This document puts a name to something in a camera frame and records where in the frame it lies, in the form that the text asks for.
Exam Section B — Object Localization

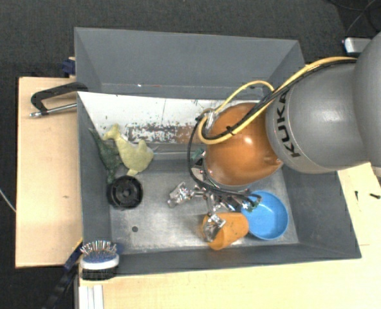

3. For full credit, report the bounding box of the black round ribbed lid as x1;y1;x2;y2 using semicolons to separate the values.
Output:
106;174;144;211

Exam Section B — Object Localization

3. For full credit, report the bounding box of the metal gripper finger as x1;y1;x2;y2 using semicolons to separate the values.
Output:
204;212;227;242
167;181;198;209

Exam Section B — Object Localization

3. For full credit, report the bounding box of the grey metal bin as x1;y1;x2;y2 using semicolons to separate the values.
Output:
73;26;362;275

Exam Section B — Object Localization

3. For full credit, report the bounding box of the blue plastic bowl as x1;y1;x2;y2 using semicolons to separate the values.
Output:
239;190;290;241

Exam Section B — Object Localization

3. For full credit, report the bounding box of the pale wood board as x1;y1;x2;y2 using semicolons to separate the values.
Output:
15;77;84;268

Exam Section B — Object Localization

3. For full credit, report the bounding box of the yellow-green plush toy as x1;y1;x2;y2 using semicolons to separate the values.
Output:
102;123;155;177

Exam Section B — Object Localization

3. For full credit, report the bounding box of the dark green toy dinosaur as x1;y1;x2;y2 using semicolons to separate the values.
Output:
88;127;124;185

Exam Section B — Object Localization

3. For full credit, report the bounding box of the white and blue hairbrush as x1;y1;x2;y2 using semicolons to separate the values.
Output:
79;239;121;280

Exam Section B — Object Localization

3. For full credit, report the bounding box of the orange plastic cup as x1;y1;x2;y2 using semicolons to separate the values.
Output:
201;211;250;251

